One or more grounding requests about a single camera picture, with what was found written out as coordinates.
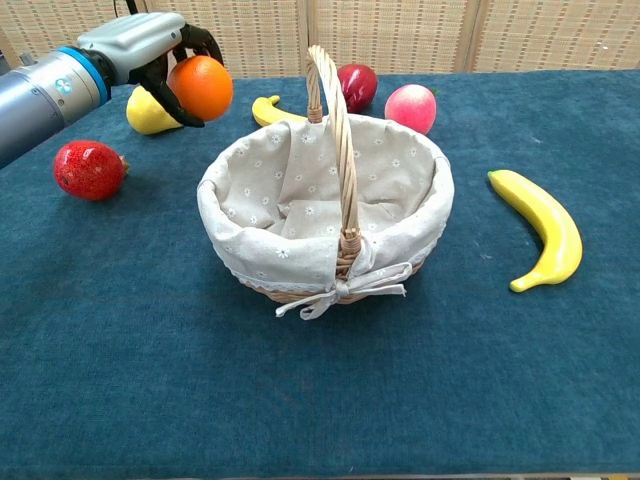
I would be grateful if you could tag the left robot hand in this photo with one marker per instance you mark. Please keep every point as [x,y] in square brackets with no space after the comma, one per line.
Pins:
[135,42]

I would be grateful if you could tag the woven bamboo folding screen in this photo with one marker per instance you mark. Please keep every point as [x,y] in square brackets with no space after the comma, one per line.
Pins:
[400,35]

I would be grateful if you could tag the large yellow banana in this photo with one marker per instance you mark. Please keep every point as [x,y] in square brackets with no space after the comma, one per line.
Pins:
[550,225]

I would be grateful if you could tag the wicker basket with cloth liner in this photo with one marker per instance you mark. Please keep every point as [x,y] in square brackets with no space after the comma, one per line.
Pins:
[300,210]

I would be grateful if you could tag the teal table cloth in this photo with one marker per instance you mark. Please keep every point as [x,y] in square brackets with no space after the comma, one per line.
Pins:
[150,350]

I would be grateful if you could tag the orange fruit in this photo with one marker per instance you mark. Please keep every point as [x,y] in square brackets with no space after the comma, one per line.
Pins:
[202,87]

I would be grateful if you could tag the yellow pear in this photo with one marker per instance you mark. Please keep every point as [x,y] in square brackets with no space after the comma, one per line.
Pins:
[145,117]

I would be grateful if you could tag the red pomegranate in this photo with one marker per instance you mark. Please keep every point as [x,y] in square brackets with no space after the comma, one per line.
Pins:
[89,170]

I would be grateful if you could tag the small yellow banana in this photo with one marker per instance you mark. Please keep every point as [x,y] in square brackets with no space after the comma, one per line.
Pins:
[270,114]

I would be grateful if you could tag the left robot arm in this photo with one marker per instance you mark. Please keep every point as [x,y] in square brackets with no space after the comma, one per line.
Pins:
[45,95]

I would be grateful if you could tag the pink peach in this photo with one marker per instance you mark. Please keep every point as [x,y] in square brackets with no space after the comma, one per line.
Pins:
[411,107]

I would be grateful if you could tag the dark red apple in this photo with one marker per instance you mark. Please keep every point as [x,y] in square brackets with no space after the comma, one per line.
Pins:
[359,85]

